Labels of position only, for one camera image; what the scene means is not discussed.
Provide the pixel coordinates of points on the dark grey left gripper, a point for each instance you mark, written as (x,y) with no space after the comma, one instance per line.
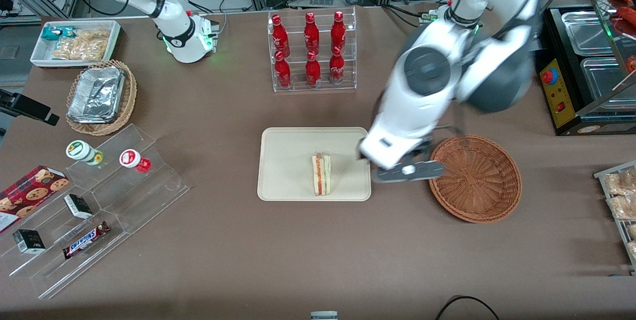
(424,148)

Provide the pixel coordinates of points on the triangle sandwich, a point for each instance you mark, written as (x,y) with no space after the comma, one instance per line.
(321,175)

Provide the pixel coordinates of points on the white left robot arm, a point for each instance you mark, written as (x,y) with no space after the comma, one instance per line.
(477,37)

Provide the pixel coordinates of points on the round brown wicker basket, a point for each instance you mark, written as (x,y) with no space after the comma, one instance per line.
(477,181)

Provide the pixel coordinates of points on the beige plastic tray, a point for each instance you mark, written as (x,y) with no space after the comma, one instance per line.
(288,163)

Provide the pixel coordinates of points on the tray of packaged snacks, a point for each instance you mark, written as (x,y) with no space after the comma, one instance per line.
(603,176)

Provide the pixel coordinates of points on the oval light wicker basket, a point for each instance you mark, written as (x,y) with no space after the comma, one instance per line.
(128,96)

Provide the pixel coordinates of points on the clear acrylic bottle rack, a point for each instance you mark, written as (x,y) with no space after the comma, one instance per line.
(348,86)

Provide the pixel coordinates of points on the red cola bottle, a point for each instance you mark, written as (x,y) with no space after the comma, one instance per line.
(338,34)
(336,69)
(311,37)
(313,71)
(279,39)
(282,72)

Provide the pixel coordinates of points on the small grey white device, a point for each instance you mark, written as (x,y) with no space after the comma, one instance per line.
(324,315)

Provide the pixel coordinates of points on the black hot food warmer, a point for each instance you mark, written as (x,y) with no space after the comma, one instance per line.
(559,96)

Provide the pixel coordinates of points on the red emergency stop button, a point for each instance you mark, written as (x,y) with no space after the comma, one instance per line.
(549,76)

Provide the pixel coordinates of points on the wrapped bread pastry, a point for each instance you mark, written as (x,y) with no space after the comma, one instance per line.
(623,207)
(621,183)

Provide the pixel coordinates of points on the steel warmer pan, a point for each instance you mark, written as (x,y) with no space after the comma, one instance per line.
(603,79)
(586,32)

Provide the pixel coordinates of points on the red sausage on stick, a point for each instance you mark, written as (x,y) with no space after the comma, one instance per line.
(631,64)

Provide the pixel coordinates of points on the clear acrylic stepped stand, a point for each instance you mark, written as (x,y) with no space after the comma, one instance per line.
(134,200)

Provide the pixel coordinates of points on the red lidded cup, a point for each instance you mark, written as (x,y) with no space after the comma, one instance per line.
(131,158)

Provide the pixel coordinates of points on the aluminium foil container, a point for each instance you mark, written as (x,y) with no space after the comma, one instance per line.
(97,94)

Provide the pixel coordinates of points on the green lidded white cup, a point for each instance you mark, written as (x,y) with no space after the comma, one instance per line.
(79,150)

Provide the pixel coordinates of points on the snickers chocolate bar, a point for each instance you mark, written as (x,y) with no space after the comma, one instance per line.
(85,240)

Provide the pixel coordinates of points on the small black box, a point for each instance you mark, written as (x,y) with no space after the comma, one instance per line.
(29,241)
(78,206)

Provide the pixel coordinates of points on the clear bag of crackers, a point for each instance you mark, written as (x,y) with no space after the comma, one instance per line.
(79,50)
(94,34)

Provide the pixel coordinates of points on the red tartan cookie box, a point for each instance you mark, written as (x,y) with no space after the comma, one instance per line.
(30,193)

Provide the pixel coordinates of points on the teal snack packet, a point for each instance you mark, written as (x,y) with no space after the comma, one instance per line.
(52,33)

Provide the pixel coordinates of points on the white rectangular plastic bin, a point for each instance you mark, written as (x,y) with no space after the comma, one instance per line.
(39,54)

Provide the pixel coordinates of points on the black clamp mount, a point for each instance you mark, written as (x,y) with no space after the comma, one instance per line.
(27,106)

